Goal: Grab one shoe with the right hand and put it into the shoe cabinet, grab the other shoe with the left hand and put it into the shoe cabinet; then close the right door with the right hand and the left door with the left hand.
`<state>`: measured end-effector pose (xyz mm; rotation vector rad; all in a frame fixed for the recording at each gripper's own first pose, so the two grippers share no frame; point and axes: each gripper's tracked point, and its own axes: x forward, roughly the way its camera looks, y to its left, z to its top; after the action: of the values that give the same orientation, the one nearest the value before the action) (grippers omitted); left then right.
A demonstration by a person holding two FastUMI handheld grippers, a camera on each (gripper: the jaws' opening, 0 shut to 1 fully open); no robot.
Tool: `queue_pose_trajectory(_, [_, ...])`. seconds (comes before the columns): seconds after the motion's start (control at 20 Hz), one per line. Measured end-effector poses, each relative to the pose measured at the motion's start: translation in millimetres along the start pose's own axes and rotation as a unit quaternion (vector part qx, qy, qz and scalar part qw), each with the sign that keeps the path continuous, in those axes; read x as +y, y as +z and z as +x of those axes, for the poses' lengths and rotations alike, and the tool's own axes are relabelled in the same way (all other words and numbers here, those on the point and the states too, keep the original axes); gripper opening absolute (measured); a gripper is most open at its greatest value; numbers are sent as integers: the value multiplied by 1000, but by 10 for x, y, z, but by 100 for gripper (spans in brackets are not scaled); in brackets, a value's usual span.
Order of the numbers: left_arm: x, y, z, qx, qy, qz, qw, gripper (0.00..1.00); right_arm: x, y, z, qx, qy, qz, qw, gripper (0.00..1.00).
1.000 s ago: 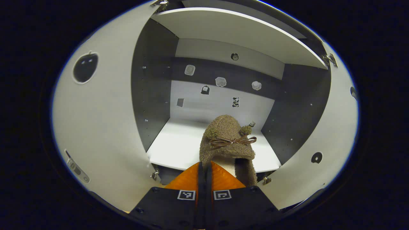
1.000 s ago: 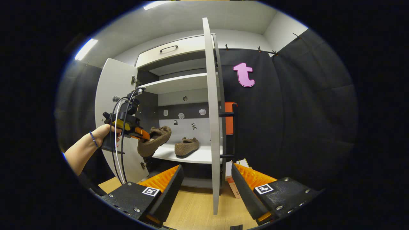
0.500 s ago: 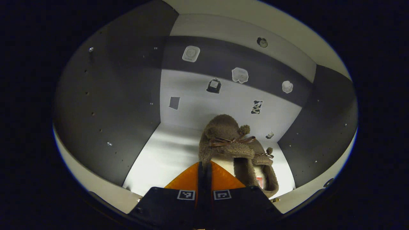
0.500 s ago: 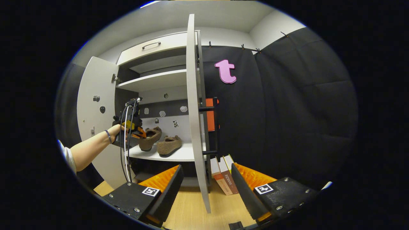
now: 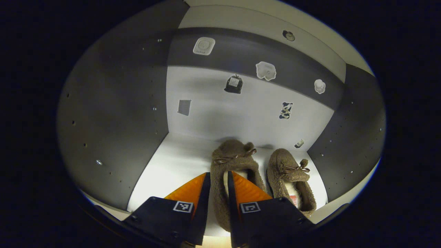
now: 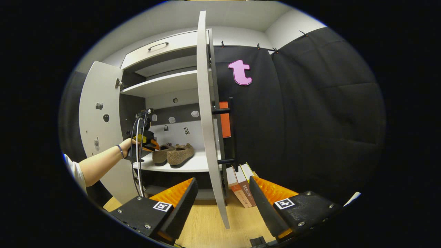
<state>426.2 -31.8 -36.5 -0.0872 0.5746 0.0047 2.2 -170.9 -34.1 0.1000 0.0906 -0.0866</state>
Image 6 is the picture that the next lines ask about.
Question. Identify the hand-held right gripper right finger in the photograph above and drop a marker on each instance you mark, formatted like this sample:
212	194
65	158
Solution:
265	210

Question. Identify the white cabinet shelf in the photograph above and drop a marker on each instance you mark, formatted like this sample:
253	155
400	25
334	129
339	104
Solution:
165	84
193	165

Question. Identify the white cabinet door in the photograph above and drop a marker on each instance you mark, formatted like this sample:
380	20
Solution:
100	89
205	137

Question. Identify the metal door hinge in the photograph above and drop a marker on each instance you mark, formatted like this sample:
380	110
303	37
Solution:
119	83

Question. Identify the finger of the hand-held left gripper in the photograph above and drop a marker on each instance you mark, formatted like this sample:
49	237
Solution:
150	144

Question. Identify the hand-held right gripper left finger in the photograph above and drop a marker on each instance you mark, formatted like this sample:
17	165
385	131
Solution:
182	210

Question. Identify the white cabinet drawer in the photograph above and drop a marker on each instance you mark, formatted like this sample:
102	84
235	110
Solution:
179	43

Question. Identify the orange and white book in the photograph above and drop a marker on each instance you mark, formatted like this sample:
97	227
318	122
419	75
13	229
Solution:
237	191

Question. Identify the dark wristband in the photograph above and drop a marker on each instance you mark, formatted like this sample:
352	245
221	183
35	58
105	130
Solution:
120	151

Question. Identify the brown book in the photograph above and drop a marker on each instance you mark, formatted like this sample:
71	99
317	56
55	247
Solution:
247	191

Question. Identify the brown fuzzy shoe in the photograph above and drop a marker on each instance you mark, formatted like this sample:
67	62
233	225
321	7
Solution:
161	155
181	155

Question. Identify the person's white shirt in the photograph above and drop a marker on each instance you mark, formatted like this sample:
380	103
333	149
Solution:
76	172

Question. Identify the white shoe cabinet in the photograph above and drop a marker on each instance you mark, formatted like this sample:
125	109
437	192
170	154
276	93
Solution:
129	110

